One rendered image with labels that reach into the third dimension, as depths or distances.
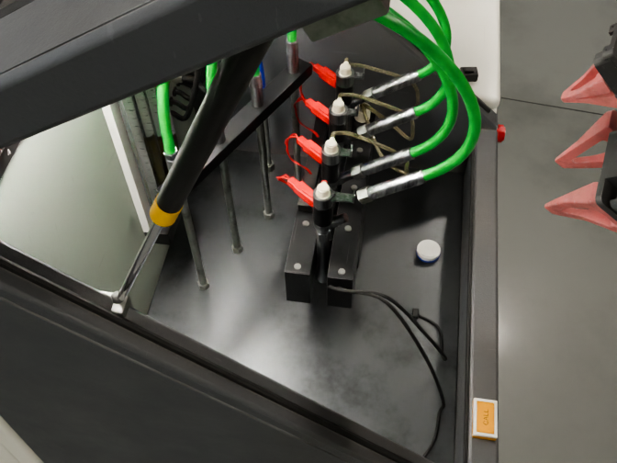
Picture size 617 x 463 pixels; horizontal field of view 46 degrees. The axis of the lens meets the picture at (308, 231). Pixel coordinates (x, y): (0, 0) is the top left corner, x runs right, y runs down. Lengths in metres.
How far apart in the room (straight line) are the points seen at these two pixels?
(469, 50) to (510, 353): 1.02
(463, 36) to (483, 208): 0.38
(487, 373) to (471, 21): 0.71
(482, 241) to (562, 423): 1.03
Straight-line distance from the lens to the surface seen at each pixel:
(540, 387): 2.11
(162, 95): 0.88
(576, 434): 2.09
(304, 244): 1.07
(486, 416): 0.98
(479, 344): 1.04
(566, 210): 0.71
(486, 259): 1.11
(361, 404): 1.11
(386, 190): 0.93
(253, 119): 1.07
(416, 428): 1.10
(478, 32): 1.43
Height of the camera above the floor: 1.85
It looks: 54 degrees down
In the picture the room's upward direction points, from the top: 2 degrees counter-clockwise
